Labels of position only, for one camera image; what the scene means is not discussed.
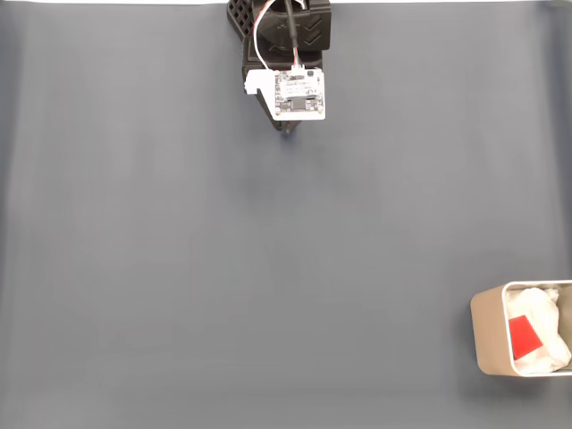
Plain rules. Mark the red cube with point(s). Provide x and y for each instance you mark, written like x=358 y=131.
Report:
x=524 y=337

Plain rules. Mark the beige rectangular box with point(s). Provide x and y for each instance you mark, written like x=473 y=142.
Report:
x=487 y=330

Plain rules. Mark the grey table mat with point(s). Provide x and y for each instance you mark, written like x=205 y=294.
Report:
x=268 y=268

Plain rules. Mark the white crumpled cloth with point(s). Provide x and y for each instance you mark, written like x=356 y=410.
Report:
x=536 y=304

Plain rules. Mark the white camera board mount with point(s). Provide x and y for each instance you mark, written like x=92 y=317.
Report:
x=298 y=96

